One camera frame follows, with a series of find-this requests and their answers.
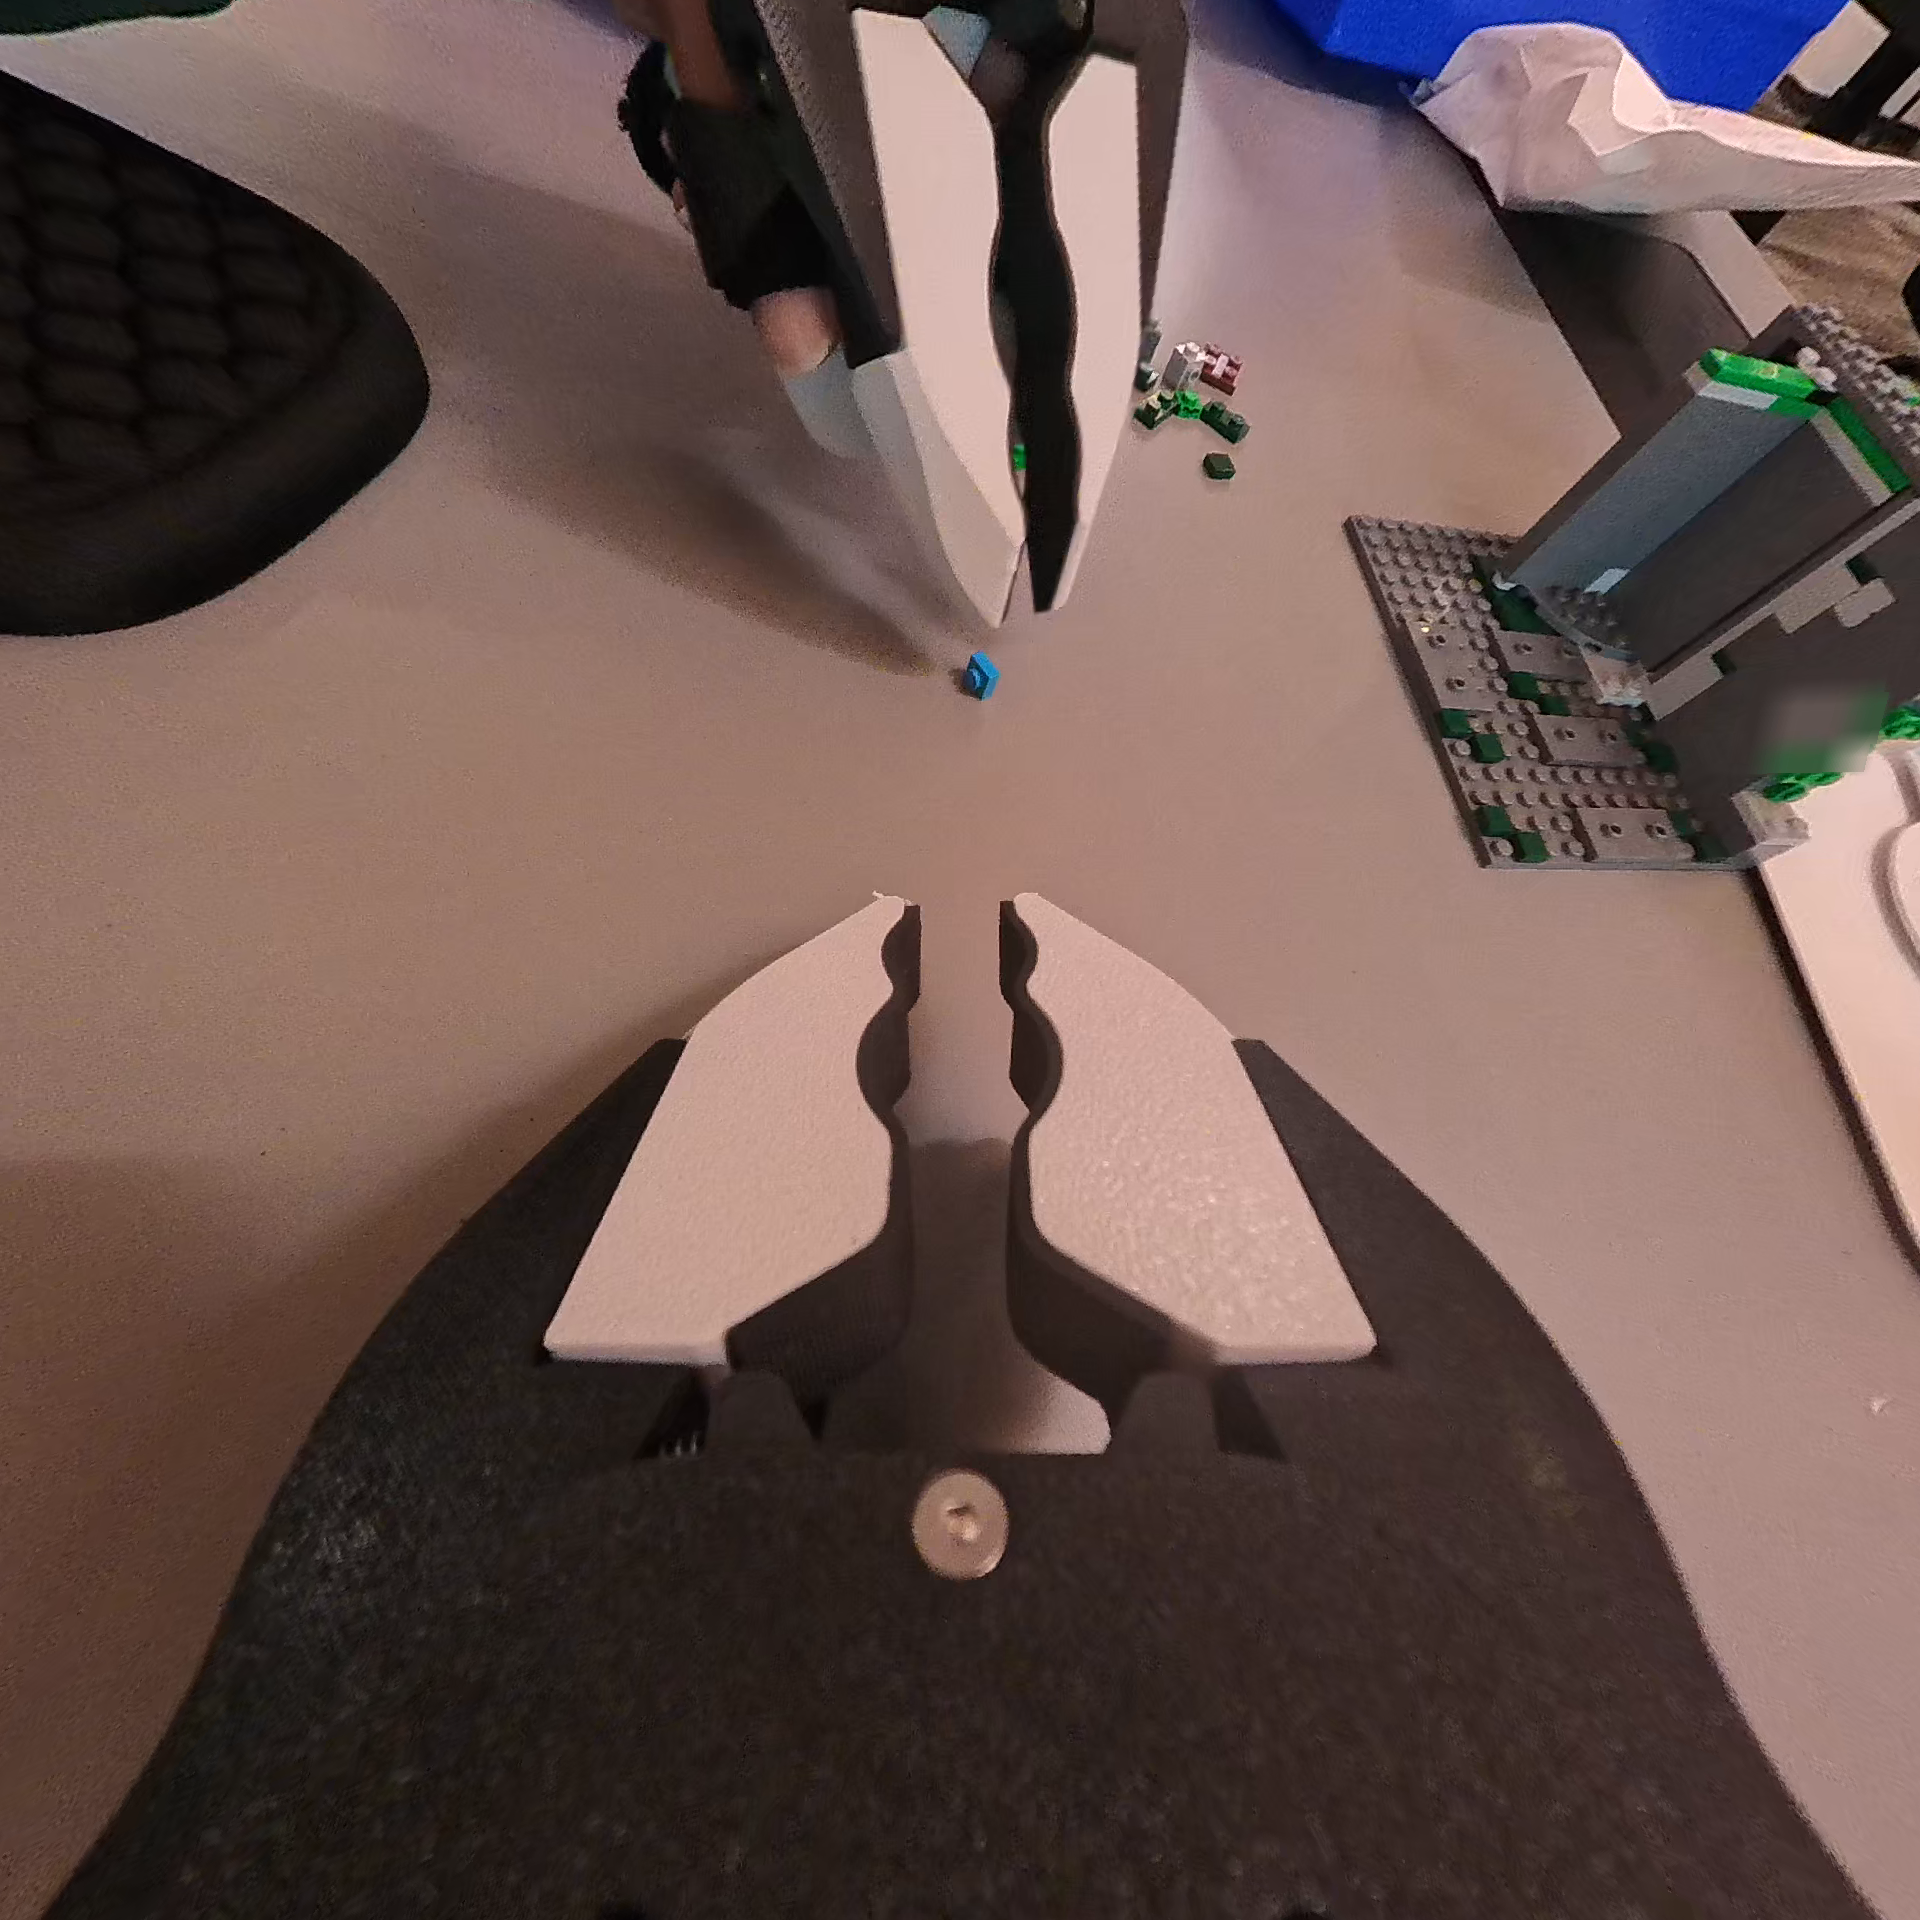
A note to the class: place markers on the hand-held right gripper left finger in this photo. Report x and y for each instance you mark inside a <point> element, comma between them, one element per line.
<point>750,1185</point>

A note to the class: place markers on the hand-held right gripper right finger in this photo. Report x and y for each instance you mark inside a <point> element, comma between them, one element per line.
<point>1185,1201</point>

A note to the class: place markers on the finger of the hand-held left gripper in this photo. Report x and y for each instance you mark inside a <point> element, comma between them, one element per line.
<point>1103,301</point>
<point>930,301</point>

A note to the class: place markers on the pile of small bricks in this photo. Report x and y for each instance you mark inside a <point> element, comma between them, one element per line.
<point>1194,402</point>

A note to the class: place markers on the small blue brick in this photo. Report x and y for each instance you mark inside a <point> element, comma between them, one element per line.
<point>978,678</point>

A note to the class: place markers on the grey toy brick building model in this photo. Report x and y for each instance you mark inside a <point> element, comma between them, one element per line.
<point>1694,494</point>

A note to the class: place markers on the person's left hand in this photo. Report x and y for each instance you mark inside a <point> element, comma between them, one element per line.
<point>799,338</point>

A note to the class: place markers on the blue plastic bin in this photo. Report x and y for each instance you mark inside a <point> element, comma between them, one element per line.
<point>1575,37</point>

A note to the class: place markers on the white printed paper bag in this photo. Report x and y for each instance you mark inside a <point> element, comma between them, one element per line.
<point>1650,143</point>

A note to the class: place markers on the white book stand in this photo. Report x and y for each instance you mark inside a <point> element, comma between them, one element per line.
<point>1867,961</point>

